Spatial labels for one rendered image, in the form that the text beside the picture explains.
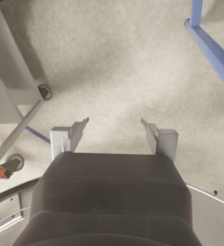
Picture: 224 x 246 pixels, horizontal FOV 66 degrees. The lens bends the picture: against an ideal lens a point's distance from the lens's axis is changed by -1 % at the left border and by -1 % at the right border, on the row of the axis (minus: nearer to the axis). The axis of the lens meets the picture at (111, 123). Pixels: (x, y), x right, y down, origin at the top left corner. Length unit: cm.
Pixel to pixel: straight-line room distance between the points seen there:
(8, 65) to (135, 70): 62
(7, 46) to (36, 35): 15
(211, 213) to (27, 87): 94
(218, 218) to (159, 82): 64
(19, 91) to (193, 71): 90
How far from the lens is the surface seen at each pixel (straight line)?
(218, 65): 46
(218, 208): 65
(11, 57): 96
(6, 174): 164
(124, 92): 99
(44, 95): 106
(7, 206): 77
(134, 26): 87
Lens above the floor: 85
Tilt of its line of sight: 48 degrees down
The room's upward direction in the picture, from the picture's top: 167 degrees counter-clockwise
